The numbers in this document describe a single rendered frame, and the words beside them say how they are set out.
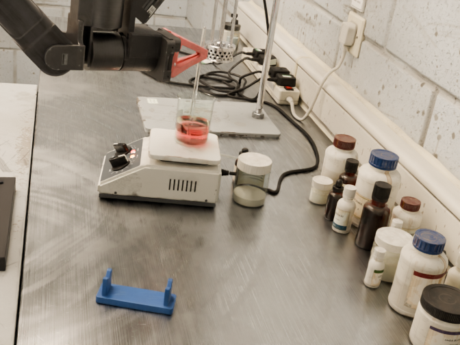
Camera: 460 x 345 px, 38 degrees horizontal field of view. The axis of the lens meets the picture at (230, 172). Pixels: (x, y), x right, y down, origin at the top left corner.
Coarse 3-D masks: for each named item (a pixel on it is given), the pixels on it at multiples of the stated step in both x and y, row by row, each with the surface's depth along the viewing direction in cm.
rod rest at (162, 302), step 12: (108, 276) 87; (108, 288) 87; (120, 288) 88; (132, 288) 89; (168, 288) 85; (96, 300) 87; (108, 300) 86; (120, 300) 86; (132, 300) 87; (144, 300) 87; (156, 300) 87; (168, 300) 86; (156, 312) 86; (168, 312) 86
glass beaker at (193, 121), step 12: (180, 96) 115; (192, 96) 116; (204, 96) 116; (180, 108) 112; (192, 108) 111; (204, 108) 112; (180, 120) 113; (192, 120) 112; (204, 120) 113; (180, 132) 114; (192, 132) 113; (204, 132) 114; (192, 144) 114; (204, 144) 115
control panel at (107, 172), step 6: (132, 144) 120; (138, 144) 119; (114, 150) 121; (132, 150) 118; (138, 150) 116; (108, 156) 120; (114, 156) 118; (126, 156) 116; (138, 156) 114; (108, 162) 117; (132, 162) 113; (138, 162) 112; (108, 168) 114; (126, 168) 111; (102, 174) 113; (108, 174) 112; (114, 174) 111; (102, 180) 111
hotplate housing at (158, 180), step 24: (144, 144) 118; (144, 168) 110; (168, 168) 111; (192, 168) 111; (216, 168) 112; (120, 192) 111; (144, 192) 112; (168, 192) 112; (192, 192) 112; (216, 192) 113
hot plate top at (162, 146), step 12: (156, 132) 118; (168, 132) 119; (156, 144) 113; (168, 144) 114; (180, 144) 115; (216, 144) 117; (156, 156) 110; (168, 156) 110; (180, 156) 110; (192, 156) 111; (204, 156) 112; (216, 156) 112
